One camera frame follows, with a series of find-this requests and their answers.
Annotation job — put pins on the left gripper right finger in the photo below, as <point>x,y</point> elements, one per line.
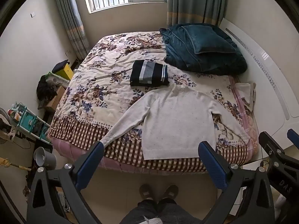
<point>256,207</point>

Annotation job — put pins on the person's dark trousers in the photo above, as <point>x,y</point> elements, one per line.
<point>167,210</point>

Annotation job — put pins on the floral bed blanket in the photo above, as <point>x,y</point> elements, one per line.
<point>100,92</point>

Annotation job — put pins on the teal storage rack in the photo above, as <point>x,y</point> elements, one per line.
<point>29,123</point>

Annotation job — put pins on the yellow box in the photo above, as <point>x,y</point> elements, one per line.
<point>66,72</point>

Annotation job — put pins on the grey cup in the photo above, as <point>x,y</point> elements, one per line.
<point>44,158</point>

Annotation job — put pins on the left brown slipper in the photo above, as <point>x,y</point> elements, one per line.
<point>146,192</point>

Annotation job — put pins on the white knit sweater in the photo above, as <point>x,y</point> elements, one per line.
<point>175,120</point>

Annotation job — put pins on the navy striped folded sweater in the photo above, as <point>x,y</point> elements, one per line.
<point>149,73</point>

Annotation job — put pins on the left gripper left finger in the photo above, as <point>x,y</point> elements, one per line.
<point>44,205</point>

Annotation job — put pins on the white green toy box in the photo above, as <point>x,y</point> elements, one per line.
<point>53,79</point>

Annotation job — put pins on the dark cap on box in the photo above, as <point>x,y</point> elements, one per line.
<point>59,66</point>

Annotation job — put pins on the brown slipper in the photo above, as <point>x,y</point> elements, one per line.
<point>146,192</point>
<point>171,192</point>

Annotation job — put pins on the striped curtain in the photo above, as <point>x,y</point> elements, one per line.
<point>74,27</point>
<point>195,11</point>

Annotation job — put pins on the dark teal plush blanket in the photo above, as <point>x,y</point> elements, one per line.
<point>202,48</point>

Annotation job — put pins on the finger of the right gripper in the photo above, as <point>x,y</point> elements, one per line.
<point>274,151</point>
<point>293,136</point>

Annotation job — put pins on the left striped curtain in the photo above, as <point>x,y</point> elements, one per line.
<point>74,27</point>

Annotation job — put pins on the white bed headboard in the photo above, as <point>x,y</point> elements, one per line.
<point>276,107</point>

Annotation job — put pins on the cardboard box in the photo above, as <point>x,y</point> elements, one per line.
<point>52,105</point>

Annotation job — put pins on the beige folded cloth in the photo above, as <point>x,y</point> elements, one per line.
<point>247,94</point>

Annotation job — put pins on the right brown slipper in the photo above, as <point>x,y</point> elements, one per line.
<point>171,192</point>

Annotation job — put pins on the right striped curtain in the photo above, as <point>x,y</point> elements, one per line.
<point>195,11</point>

